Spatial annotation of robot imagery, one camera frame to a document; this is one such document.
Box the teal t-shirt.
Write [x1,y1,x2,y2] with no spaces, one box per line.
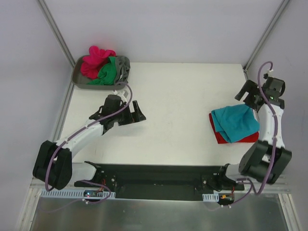
[210,104,259,143]

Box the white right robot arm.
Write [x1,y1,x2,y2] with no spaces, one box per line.
[217,77,292,190]

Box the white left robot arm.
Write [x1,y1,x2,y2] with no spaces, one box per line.
[32,94,146,190]

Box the green t-shirt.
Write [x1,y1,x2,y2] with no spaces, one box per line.
[87,56,117,86]

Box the folded red t-shirt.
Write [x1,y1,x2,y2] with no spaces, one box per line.
[209,113,259,144]

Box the grey t-shirt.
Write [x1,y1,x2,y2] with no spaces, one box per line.
[114,56,130,85]

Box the grey plastic bin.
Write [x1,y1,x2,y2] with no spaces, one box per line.
[72,56,123,90]

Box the pink t-shirt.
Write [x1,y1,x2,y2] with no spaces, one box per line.
[80,46,116,80]

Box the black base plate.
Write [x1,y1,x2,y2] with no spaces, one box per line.
[74,163,244,201]

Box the right aluminium frame post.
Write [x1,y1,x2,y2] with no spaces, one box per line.
[243,0,292,73]

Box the aluminium frame post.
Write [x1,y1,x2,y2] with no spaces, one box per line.
[37,0,76,67]
[243,0,292,73]

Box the right slotted cable duct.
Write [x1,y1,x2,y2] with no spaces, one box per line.
[202,193,219,202]

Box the slotted cable duct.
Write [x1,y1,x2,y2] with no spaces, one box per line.
[202,193,219,202]
[41,190,116,200]

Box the left slotted cable duct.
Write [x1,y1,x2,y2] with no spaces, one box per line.
[41,190,116,200]

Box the left aluminium frame post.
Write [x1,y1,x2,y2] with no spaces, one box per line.
[37,0,76,67]

